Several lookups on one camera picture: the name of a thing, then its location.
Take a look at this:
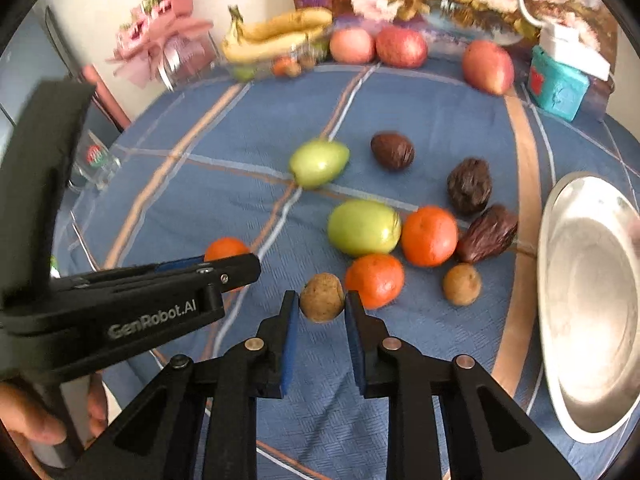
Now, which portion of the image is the small brown kiwi fruit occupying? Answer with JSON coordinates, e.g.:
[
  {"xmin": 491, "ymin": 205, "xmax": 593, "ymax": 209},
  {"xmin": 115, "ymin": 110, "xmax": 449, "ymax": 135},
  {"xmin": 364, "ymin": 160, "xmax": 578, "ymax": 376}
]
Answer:
[{"xmin": 299, "ymin": 273, "xmax": 345, "ymax": 323}]

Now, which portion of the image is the orange tangerine with stem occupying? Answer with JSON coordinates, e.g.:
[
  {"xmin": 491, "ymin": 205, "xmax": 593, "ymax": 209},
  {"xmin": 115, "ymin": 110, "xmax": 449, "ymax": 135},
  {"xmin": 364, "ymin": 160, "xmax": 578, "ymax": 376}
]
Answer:
[{"xmin": 344, "ymin": 254, "xmax": 405, "ymax": 310}]

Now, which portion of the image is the person's left hand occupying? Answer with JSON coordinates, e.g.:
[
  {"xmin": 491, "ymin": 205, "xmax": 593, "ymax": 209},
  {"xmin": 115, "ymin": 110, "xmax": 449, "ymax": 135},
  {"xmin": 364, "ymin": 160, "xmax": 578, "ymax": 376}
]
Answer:
[{"xmin": 0, "ymin": 372, "xmax": 109, "ymax": 478}]

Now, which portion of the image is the large green mango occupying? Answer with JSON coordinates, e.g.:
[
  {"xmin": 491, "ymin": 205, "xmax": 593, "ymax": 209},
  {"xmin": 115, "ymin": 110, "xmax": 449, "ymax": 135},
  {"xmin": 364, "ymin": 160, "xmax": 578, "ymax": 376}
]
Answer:
[{"xmin": 326, "ymin": 200, "xmax": 402, "ymax": 258}]

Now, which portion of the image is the glass cup with logo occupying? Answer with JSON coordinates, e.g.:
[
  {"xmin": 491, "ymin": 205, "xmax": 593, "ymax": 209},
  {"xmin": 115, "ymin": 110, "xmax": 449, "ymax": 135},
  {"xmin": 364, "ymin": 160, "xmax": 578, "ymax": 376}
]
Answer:
[{"xmin": 70, "ymin": 129, "xmax": 120, "ymax": 191}]

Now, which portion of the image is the silver metal plate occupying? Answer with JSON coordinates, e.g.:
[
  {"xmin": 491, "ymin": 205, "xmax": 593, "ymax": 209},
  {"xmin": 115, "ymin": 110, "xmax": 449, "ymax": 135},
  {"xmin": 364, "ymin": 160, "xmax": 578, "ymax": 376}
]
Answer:
[{"xmin": 537, "ymin": 171, "xmax": 639, "ymax": 443}]

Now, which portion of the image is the wrinkled dark date lower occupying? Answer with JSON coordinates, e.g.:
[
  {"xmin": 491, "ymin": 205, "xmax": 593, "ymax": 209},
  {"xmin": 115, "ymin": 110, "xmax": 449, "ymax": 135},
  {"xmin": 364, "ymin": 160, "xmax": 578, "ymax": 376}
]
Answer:
[{"xmin": 456, "ymin": 204, "xmax": 518, "ymax": 263}]

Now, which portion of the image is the wrinkled dark date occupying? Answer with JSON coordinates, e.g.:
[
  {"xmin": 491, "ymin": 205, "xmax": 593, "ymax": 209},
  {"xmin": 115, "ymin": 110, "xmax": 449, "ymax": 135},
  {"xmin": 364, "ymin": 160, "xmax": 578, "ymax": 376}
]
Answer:
[
  {"xmin": 447, "ymin": 157, "xmax": 492, "ymax": 216},
  {"xmin": 456, "ymin": 204, "xmax": 518, "ymax": 263}
]

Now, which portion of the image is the round dark brown fruit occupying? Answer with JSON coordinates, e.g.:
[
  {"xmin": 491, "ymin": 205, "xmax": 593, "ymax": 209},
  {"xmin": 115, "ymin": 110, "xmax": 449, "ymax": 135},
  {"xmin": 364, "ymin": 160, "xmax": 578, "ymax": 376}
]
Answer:
[{"xmin": 370, "ymin": 131, "xmax": 414, "ymax": 171}]

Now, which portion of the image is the blue plaid tablecloth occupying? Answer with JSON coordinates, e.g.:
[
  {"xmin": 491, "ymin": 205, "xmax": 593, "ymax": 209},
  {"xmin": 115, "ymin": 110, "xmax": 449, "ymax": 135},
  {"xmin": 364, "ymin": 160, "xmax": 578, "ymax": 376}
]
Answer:
[{"xmin": 55, "ymin": 60, "xmax": 639, "ymax": 479}]

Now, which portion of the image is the clear plastic fruit tray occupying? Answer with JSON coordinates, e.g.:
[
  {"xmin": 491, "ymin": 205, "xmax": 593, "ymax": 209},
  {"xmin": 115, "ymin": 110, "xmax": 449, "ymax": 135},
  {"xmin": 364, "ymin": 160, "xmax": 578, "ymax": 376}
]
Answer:
[{"xmin": 224, "ymin": 36, "xmax": 330, "ymax": 82}]

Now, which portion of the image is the pink flower bouquet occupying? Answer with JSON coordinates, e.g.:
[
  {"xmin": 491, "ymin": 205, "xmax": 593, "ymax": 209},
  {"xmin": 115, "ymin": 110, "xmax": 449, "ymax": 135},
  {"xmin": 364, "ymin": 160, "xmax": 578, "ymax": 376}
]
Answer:
[{"xmin": 106, "ymin": 0, "xmax": 214, "ymax": 88}]

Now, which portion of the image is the yellow banana bunch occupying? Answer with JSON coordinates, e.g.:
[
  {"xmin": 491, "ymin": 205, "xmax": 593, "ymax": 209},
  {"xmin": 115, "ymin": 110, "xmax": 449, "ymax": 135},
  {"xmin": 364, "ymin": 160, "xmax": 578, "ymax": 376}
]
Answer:
[{"xmin": 220, "ymin": 6, "xmax": 333, "ymax": 64}]

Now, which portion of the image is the wrinkled dark date upper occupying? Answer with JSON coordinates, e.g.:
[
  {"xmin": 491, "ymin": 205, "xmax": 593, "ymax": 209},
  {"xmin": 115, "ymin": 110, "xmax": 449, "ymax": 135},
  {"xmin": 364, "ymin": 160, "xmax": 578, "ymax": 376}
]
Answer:
[{"xmin": 447, "ymin": 157, "xmax": 492, "ymax": 216}]

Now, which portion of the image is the pale pink apple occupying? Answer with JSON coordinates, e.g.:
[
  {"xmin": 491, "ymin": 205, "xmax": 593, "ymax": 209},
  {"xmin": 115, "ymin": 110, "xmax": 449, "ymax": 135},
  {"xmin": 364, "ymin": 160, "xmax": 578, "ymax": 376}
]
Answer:
[{"xmin": 330, "ymin": 27, "xmax": 375, "ymax": 64}]

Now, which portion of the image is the red apple middle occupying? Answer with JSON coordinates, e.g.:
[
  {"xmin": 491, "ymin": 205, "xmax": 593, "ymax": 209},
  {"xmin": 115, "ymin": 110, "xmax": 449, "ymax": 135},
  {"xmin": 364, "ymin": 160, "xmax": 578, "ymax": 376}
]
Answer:
[{"xmin": 375, "ymin": 26, "xmax": 428, "ymax": 68}]

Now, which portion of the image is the red apple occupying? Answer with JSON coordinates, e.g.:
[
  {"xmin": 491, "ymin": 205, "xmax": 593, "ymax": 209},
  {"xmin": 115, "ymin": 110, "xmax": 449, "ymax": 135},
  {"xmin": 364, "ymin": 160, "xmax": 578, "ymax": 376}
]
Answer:
[
  {"xmin": 375, "ymin": 26, "xmax": 428, "ymax": 68},
  {"xmin": 462, "ymin": 40, "xmax": 515, "ymax": 96}
]

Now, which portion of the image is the red apple right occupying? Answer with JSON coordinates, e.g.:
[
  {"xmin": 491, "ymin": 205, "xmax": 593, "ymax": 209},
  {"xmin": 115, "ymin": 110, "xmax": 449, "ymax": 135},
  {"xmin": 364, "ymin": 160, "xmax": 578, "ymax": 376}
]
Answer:
[{"xmin": 462, "ymin": 40, "xmax": 515, "ymax": 96}]

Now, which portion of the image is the teal plastic box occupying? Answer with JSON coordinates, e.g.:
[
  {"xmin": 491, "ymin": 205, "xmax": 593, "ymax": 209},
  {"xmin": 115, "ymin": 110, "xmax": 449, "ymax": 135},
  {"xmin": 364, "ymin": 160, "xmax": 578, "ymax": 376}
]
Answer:
[{"xmin": 526, "ymin": 46, "xmax": 590, "ymax": 122}]

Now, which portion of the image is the white power adapter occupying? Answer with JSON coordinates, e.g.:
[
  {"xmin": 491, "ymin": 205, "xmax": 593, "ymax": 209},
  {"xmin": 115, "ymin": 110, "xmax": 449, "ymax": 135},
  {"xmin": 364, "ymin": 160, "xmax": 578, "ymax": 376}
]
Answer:
[{"xmin": 539, "ymin": 22, "xmax": 611, "ymax": 81}]

